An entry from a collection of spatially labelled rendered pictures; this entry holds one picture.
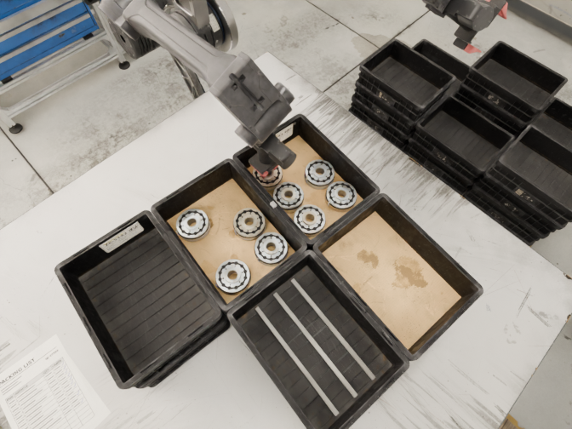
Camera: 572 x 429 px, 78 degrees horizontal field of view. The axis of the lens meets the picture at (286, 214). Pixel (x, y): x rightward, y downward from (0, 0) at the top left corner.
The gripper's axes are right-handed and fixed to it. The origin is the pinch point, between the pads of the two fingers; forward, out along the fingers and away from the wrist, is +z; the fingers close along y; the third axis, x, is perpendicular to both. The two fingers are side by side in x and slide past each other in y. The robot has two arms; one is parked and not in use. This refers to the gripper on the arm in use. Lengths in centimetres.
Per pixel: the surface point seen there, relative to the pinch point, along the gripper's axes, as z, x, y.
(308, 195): 4.0, -14.6, 5.1
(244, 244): 3.7, -12.5, -22.4
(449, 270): -3, -63, 14
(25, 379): 16, 6, -96
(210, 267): 3.5, -10.7, -34.9
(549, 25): 87, -20, 286
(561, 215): 34, -89, 88
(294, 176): 4.1, -6.1, 7.1
